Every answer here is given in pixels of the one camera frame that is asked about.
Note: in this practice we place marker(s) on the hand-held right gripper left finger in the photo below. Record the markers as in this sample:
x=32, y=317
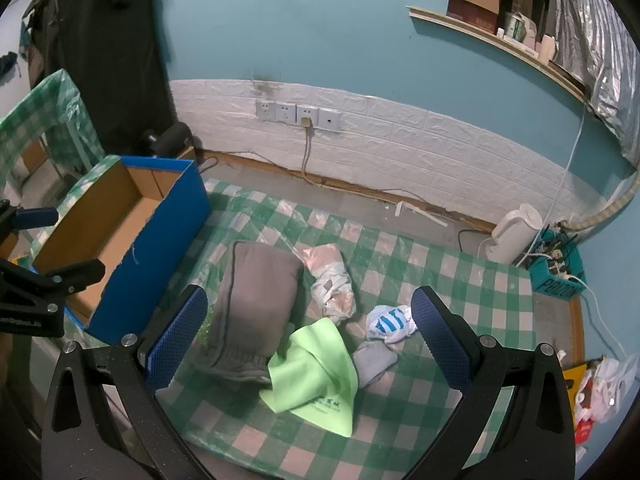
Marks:
x=180, y=330

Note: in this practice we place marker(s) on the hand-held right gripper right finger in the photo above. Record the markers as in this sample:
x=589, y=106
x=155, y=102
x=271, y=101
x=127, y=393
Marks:
x=440, y=340

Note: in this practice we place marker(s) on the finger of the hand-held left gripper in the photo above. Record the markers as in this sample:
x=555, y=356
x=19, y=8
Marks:
x=35, y=217
x=70, y=275

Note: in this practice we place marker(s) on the blue striped white sock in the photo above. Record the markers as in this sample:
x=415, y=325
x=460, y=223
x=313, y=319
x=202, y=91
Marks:
x=390, y=325

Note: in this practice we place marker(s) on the grey sock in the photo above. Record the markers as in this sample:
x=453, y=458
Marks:
x=372, y=362

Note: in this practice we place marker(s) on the blue cardboard box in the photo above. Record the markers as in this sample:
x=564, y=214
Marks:
x=150, y=260

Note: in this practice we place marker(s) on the grey pants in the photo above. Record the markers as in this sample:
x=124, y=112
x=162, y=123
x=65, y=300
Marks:
x=255, y=300

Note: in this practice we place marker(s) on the pink and white cloth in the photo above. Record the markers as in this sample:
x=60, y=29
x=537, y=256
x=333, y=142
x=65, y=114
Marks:
x=330, y=285

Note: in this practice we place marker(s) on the light green cloth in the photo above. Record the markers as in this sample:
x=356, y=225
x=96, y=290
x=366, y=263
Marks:
x=310, y=375

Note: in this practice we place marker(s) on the green checkered tablecloth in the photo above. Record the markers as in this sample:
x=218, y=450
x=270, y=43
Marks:
x=55, y=105
x=425, y=270

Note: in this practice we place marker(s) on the teal plastic basket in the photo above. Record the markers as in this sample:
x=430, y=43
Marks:
x=552, y=290

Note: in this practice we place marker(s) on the white trim strip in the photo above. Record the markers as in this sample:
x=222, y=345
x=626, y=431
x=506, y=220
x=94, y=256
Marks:
x=415, y=210

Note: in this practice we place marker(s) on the white electric kettle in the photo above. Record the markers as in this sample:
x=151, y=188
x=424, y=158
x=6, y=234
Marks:
x=517, y=232

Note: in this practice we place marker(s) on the white power strip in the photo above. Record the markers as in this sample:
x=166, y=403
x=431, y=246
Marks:
x=556, y=266

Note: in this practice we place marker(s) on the yellow box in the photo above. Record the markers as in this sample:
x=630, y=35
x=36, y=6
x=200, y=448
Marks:
x=574, y=377

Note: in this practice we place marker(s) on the black umbrella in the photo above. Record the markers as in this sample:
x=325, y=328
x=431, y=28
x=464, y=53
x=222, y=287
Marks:
x=7, y=66

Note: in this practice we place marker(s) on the black hair dryer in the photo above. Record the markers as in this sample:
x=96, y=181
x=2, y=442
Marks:
x=172, y=137

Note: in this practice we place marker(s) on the red and white package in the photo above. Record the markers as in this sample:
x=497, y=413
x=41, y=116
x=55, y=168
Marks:
x=583, y=427

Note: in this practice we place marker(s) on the black hanging coat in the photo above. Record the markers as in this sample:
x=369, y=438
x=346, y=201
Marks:
x=110, y=60

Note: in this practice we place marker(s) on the white plastic bag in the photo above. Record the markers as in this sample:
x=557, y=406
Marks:
x=610, y=385

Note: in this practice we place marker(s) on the small white box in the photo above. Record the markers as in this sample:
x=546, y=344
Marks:
x=547, y=50

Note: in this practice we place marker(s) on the wooden window sill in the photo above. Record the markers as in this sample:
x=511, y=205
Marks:
x=480, y=30

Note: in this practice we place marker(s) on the brown cardboard box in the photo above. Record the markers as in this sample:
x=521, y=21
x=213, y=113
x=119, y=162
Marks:
x=475, y=2

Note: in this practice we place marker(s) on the silver foil curtain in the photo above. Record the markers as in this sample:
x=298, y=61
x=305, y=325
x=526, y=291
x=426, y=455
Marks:
x=595, y=35

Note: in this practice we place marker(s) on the white wall socket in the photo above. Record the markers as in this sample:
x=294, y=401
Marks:
x=330, y=119
x=308, y=112
x=286, y=112
x=265, y=110

